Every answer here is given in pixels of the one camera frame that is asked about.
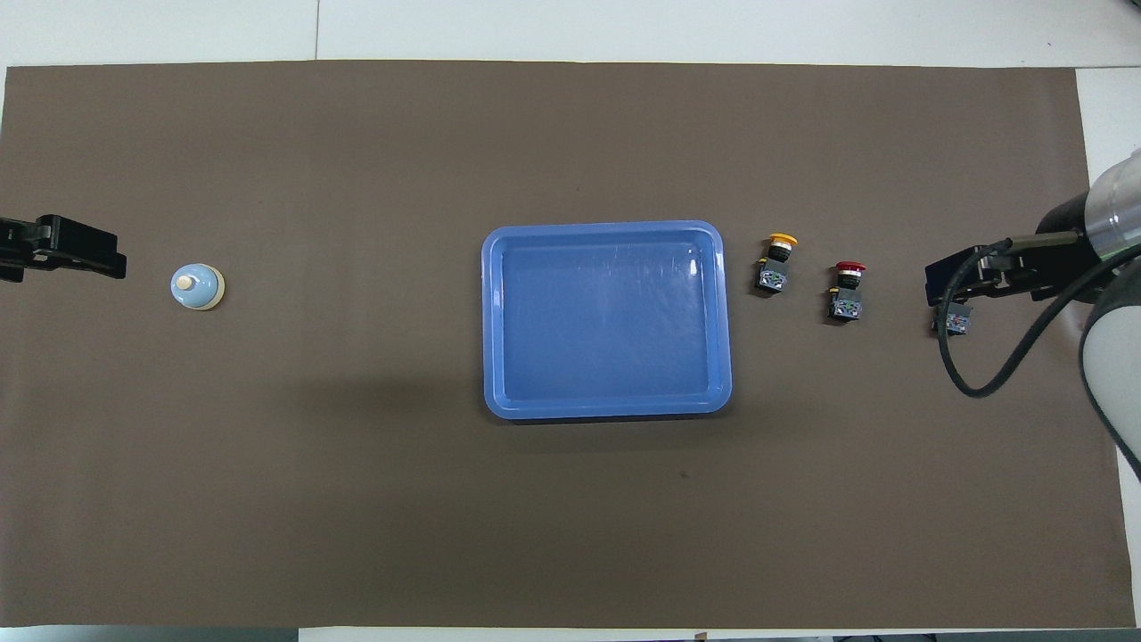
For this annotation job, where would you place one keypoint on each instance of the light blue service bell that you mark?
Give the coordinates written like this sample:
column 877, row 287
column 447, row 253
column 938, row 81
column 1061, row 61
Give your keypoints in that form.
column 194, row 287

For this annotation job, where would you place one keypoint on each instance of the brown table mat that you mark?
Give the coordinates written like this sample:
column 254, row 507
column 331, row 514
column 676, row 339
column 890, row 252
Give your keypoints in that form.
column 357, row 517

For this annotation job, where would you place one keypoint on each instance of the red push button switch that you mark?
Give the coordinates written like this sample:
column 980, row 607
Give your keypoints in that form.
column 845, row 294

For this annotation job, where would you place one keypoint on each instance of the yellow push button switch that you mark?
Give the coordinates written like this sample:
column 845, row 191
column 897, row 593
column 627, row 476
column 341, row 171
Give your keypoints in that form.
column 775, row 267

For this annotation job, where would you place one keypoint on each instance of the green push button switch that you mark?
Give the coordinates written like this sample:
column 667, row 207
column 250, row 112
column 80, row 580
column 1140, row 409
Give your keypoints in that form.
column 957, row 319

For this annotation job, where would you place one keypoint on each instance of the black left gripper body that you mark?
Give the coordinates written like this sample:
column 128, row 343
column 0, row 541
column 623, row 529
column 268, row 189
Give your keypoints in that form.
column 76, row 242

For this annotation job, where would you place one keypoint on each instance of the blue plastic tray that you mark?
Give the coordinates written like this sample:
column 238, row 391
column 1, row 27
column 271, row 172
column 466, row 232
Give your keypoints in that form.
column 606, row 330

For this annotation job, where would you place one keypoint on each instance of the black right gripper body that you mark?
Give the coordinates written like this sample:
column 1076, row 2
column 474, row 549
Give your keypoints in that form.
column 972, row 272

